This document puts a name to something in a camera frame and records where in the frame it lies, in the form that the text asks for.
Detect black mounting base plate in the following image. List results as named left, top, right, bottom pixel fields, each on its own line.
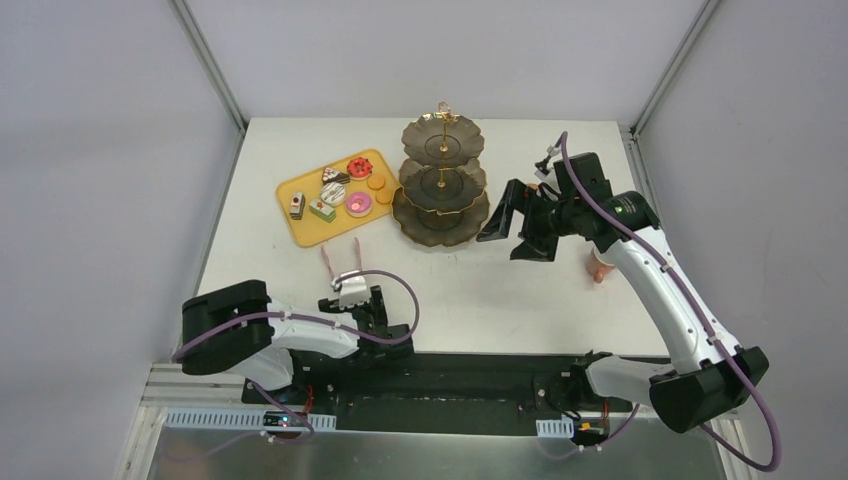
left=268, top=352, right=633, bottom=436

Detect pink frosted donut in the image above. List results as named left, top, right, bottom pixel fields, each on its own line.
left=345, top=192, right=373, bottom=218

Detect right aluminium frame post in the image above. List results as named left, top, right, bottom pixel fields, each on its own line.
left=629, top=0, right=725, bottom=141

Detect orange macaron lower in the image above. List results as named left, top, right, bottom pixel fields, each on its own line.
left=374, top=188, right=394, bottom=205

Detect orange macaron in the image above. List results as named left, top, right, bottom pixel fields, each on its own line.
left=366, top=173, right=386, bottom=191
left=374, top=188, right=394, bottom=205

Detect red strawberry tart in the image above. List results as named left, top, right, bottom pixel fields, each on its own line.
left=346, top=156, right=373, bottom=181

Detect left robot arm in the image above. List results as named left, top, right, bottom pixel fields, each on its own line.
left=171, top=271, right=421, bottom=405

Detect aluminium frame post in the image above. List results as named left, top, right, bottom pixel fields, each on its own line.
left=629, top=0, right=725, bottom=141
left=167, top=0, right=249, bottom=137

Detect three tier dark cake stand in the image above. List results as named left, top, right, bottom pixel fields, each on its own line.
left=391, top=102, right=490, bottom=248

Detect left aluminium frame post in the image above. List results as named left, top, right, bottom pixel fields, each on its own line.
left=167, top=0, right=249, bottom=137

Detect pink handled metal tongs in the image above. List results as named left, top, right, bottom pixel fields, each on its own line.
left=319, top=236, right=363, bottom=292

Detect white glazed donut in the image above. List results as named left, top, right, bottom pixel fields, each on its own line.
left=320, top=183, right=347, bottom=207

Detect green layered cake piece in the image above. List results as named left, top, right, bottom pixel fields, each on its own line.
left=309, top=199, right=337, bottom=223

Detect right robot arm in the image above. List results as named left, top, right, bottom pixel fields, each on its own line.
left=476, top=152, right=769, bottom=433

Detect chocolate cake slice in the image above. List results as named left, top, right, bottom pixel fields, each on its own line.
left=321, top=167, right=351, bottom=185

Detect orange ceramic cup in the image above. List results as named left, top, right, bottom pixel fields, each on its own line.
left=585, top=249, right=616, bottom=284

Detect orange macaron upper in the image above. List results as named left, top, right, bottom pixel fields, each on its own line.
left=366, top=173, right=386, bottom=191

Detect yellow serving tray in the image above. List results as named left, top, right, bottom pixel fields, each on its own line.
left=275, top=149, right=400, bottom=248

